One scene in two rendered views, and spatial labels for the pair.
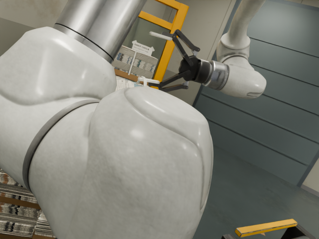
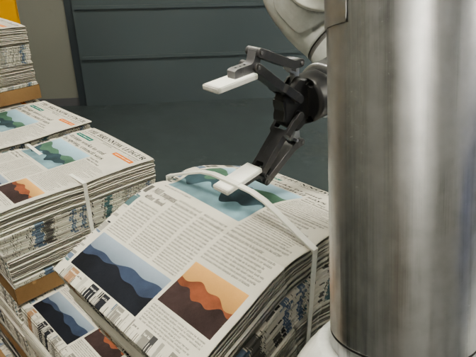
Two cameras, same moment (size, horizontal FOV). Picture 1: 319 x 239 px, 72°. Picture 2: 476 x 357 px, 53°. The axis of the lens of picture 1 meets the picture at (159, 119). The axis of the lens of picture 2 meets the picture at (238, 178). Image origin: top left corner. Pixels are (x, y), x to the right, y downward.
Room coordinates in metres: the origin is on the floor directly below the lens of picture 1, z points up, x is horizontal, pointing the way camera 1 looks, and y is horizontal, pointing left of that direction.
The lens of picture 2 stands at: (0.20, 0.38, 1.54)
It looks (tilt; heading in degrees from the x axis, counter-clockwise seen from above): 28 degrees down; 329
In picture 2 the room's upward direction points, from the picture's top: straight up
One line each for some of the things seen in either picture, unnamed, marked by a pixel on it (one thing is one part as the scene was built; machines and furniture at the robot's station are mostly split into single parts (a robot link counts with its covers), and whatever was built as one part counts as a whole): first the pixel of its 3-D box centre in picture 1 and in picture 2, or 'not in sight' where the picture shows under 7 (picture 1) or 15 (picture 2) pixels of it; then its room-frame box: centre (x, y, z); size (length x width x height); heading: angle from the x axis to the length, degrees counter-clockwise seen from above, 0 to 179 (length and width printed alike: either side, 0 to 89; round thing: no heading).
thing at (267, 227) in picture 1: (269, 226); not in sight; (0.84, -0.61, 0.81); 0.43 x 0.03 x 0.02; 124
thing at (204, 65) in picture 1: (193, 69); (299, 100); (0.74, -0.05, 1.31); 0.09 x 0.07 x 0.08; 103
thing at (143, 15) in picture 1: (145, 15); not in sight; (2.28, 0.50, 1.62); 0.75 x 0.06 x 0.06; 104
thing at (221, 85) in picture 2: (160, 36); (230, 81); (0.71, 0.09, 1.37); 0.07 x 0.03 x 0.01; 103
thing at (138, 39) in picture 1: (133, 50); not in sight; (2.30, 0.50, 1.28); 0.57 x 0.01 x 0.65; 104
